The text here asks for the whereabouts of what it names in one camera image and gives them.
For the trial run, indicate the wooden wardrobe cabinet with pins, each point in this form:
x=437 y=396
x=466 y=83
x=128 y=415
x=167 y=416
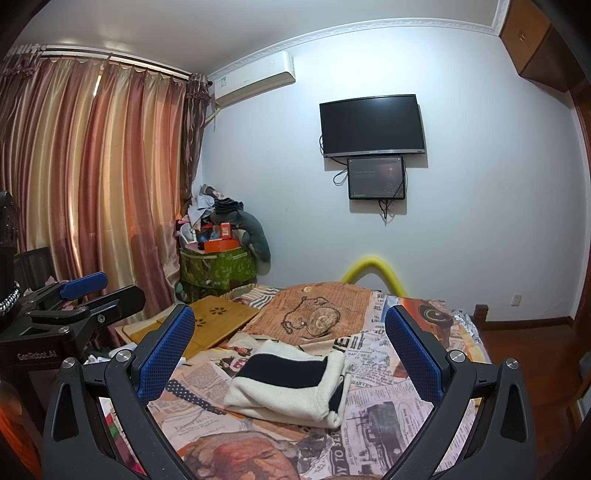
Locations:
x=535 y=37

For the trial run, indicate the wooden lap desk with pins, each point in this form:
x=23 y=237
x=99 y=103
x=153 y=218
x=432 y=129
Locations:
x=217 y=318

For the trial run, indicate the green storage box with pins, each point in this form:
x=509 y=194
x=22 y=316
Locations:
x=217 y=272

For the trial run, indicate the orange box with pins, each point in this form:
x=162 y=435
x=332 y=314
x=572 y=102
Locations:
x=221 y=246

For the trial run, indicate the curtain rail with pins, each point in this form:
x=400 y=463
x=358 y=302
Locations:
x=115 y=59

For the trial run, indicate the black mesh chair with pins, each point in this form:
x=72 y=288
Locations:
x=32 y=267

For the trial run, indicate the white wall socket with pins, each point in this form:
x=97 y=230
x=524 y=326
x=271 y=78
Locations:
x=515 y=300

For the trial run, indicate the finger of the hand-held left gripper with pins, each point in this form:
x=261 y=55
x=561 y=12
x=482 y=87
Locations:
x=85 y=284
x=111 y=307

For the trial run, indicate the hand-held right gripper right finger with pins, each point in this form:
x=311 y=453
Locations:
x=415 y=355

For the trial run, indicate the small black wall monitor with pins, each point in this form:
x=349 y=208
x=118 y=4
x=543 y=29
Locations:
x=376 y=177

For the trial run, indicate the yellow foam tube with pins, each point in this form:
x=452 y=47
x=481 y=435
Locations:
x=371 y=261

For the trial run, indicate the grey plush toy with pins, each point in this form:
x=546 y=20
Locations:
x=256 y=230

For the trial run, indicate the black wall television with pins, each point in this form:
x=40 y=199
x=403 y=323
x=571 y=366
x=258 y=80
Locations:
x=371 y=124

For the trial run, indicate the pink striped curtain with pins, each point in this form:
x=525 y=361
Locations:
x=92 y=184

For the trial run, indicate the grey striped mattress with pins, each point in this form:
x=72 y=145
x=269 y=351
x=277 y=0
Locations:
x=466 y=323

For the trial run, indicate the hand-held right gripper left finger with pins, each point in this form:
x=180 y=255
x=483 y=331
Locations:
x=166 y=350

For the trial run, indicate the white air conditioner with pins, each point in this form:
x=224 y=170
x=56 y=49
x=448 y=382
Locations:
x=254 y=76

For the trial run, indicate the person's left forearm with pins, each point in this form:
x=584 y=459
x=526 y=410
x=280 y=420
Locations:
x=18 y=415

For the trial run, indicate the pile of clothes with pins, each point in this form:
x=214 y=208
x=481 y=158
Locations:
x=207 y=203

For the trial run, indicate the small red box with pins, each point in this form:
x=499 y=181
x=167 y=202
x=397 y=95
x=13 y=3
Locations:
x=225 y=230

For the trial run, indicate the white navy striped sweater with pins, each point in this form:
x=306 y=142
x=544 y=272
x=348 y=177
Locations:
x=277 y=392

